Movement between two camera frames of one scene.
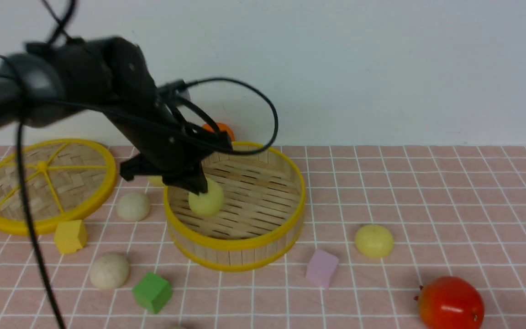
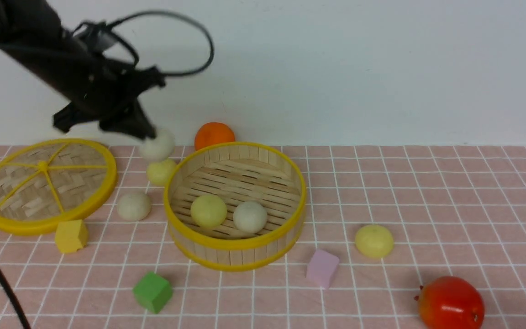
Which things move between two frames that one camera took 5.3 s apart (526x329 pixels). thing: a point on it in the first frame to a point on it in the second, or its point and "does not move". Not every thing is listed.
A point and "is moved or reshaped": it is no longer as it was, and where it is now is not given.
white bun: (134, 207) does not move
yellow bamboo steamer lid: (67, 179) does not move
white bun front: (109, 272) to (249, 217)
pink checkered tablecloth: (381, 222) does not move
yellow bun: (374, 241) does not move
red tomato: (445, 302) does not move
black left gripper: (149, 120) to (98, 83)
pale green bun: (208, 204) is moved or reshaped
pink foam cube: (322, 268) does not move
